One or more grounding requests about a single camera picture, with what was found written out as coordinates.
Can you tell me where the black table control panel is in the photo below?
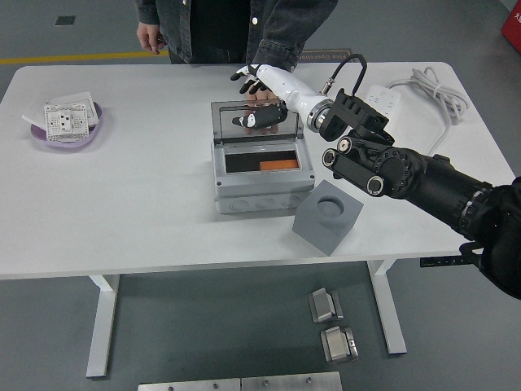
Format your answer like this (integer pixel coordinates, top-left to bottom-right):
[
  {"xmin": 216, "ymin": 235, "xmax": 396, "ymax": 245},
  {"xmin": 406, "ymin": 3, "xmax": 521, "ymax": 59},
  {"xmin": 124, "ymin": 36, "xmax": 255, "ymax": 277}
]
[{"xmin": 420, "ymin": 255, "xmax": 481, "ymax": 268}]

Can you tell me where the grey metal plate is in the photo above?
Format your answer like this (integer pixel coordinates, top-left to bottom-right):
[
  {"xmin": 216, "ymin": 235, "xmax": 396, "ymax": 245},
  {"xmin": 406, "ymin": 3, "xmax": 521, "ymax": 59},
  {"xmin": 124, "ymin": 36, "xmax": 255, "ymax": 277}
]
[
  {"xmin": 240, "ymin": 371, "xmax": 343, "ymax": 391},
  {"xmin": 137, "ymin": 378, "xmax": 241, "ymax": 391}
]

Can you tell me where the person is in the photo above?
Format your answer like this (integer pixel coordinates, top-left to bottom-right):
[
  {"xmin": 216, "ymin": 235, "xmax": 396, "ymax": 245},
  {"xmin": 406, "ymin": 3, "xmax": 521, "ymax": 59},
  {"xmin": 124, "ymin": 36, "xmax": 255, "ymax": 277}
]
[{"xmin": 134, "ymin": 0, "xmax": 339, "ymax": 75}]

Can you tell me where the small metal block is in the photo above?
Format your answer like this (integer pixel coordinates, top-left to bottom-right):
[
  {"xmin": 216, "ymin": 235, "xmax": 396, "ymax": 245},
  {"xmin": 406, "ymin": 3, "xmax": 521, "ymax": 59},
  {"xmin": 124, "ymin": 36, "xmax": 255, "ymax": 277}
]
[
  {"xmin": 307, "ymin": 288, "xmax": 345, "ymax": 325},
  {"xmin": 320, "ymin": 325, "xmax": 360, "ymax": 364}
]

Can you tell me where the white socket panel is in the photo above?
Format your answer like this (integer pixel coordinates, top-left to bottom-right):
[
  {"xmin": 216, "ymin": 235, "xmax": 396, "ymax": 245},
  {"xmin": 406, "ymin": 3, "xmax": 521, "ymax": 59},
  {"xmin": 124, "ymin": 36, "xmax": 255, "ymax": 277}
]
[{"xmin": 42, "ymin": 103, "xmax": 91, "ymax": 143}]

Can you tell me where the orange cylinder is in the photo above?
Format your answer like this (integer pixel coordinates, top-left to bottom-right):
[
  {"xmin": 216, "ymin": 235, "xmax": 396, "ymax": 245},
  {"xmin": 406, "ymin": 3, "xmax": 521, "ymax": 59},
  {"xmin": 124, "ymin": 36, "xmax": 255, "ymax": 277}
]
[{"xmin": 259, "ymin": 160, "xmax": 300, "ymax": 170}]

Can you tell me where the grey cube with round recess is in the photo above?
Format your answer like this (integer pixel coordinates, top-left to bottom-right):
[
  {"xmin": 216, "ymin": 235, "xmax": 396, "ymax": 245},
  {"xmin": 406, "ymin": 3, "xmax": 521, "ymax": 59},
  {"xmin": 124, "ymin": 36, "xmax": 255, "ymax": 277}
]
[{"xmin": 291, "ymin": 178, "xmax": 365, "ymax": 257}]

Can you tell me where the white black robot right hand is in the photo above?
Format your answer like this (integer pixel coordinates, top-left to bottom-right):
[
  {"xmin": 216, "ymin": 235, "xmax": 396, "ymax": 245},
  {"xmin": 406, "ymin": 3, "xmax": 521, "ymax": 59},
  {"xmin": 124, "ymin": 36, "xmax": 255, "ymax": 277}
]
[{"xmin": 230, "ymin": 64, "xmax": 331, "ymax": 130}]

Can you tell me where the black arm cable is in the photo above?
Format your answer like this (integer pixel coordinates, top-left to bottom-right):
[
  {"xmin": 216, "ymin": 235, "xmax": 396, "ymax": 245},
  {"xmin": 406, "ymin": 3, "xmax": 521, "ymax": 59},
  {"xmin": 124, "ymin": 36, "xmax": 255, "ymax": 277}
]
[{"xmin": 321, "ymin": 53, "xmax": 367, "ymax": 99}]

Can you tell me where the person's right hand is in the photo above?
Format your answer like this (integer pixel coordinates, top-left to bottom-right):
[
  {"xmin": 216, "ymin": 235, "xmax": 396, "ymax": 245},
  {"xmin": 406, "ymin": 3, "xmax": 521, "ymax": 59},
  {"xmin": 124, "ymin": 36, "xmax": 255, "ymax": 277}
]
[{"xmin": 137, "ymin": 22, "xmax": 169, "ymax": 55}]

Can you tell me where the white power cord with plug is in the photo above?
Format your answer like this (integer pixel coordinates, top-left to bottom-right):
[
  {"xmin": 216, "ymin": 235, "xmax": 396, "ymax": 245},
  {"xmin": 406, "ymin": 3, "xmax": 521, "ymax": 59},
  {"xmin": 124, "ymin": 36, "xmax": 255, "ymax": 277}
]
[{"xmin": 384, "ymin": 66, "xmax": 469, "ymax": 156}]

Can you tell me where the grey box with clear flap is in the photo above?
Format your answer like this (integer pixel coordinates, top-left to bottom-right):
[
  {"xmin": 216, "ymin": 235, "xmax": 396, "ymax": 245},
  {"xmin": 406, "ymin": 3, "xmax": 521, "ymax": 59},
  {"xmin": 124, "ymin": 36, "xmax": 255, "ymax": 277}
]
[{"xmin": 210, "ymin": 99, "xmax": 317, "ymax": 216}]

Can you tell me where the red box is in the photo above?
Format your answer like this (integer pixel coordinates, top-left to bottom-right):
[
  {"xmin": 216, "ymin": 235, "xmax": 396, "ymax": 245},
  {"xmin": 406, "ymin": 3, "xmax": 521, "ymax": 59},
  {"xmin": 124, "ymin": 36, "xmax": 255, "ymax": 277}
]
[{"xmin": 499, "ymin": 7, "xmax": 521, "ymax": 52}]

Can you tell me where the white power strip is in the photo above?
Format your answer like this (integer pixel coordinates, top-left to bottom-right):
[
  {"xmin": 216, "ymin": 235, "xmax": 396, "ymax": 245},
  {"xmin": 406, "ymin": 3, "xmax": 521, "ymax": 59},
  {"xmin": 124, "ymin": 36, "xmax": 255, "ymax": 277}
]
[{"xmin": 364, "ymin": 83, "xmax": 402, "ymax": 119}]

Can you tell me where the white table leg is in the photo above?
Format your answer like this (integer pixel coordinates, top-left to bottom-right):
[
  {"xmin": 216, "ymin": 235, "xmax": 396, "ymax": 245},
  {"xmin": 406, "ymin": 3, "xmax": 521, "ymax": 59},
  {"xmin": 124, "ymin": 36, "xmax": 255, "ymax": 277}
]
[
  {"xmin": 366, "ymin": 259, "xmax": 408, "ymax": 355},
  {"xmin": 85, "ymin": 275, "xmax": 121, "ymax": 380}
]

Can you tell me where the person's left hand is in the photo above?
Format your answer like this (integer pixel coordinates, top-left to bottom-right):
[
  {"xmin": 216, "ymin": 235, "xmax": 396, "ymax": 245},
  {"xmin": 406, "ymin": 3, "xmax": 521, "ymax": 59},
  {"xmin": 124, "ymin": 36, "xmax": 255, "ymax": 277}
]
[{"xmin": 243, "ymin": 87, "xmax": 282, "ymax": 136}]

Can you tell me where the white paper sheet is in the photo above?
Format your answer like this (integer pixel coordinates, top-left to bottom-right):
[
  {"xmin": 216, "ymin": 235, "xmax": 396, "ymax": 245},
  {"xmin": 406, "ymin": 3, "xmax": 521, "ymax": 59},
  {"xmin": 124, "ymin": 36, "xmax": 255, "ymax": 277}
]
[{"xmin": 20, "ymin": 91, "xmax": 103, "ymax": 135}]

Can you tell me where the yellow floor tape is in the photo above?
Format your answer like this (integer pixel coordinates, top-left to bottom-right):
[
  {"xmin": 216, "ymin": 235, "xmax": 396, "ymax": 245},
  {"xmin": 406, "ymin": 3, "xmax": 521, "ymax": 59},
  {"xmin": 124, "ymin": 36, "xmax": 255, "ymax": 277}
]
[{"xmin": 0, "ymin": 49, "xmax": 170, "ymax": 66}]

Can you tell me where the black floor sign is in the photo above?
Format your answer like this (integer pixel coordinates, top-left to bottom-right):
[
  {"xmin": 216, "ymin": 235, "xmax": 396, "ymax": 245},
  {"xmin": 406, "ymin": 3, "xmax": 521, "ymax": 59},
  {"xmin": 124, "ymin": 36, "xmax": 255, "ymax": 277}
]
[{"xmin": 299, "ymin": 48, "xmax": 353, "ymax": 64}]

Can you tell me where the purple bowl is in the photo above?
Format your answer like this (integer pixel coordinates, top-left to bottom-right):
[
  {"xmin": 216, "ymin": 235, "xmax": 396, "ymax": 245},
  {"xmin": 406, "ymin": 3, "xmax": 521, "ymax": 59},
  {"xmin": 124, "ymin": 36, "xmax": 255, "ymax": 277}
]
[{"xmin": 28, "ymin": 101, "xmax": 107, "ymax": 148}]

